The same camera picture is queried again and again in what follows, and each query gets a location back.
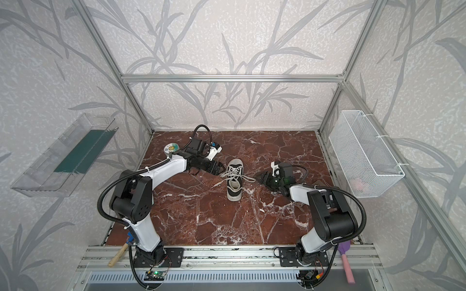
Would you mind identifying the purple pink toy shovel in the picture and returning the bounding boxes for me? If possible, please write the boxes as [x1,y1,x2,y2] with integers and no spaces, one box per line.
[337,241,356,284]

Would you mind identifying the blue toy spatula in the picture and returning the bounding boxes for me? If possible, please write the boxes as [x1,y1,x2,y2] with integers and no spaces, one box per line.
[108,232,134,267]

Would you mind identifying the green circuit board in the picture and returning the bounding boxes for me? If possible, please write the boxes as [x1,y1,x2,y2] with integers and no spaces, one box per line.
[143,270,167,282]

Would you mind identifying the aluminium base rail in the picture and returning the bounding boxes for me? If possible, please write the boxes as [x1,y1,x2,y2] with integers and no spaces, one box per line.
[74,243,383,272]

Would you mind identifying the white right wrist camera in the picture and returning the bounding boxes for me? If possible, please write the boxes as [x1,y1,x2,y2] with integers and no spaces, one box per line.
[271,161,280,177]

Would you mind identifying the pink object in basket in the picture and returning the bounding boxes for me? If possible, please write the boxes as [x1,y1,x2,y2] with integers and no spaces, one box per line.
[350,178,367,192]

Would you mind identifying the clear plastic wall tray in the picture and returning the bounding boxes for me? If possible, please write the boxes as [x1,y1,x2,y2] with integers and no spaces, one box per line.
[11,113,118,198]

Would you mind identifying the aluminium frame post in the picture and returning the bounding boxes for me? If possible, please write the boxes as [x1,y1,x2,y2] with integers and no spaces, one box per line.
[317,0,387,133]

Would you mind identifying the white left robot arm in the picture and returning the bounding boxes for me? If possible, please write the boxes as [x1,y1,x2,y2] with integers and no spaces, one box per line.
[97,124,226,266]

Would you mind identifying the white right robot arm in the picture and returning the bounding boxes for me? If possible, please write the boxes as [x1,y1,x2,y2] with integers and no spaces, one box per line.
[254,162,367,267]

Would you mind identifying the aluminium horizontal frame bar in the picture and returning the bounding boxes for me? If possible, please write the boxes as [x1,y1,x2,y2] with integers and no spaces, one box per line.
[121,74,343,83]

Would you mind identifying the white wire mesh basket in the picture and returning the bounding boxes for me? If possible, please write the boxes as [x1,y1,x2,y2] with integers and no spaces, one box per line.
[329,110,405,198]

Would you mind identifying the black white canvas sneaker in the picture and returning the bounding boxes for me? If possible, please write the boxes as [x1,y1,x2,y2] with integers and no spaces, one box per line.
[227,159,244,202]

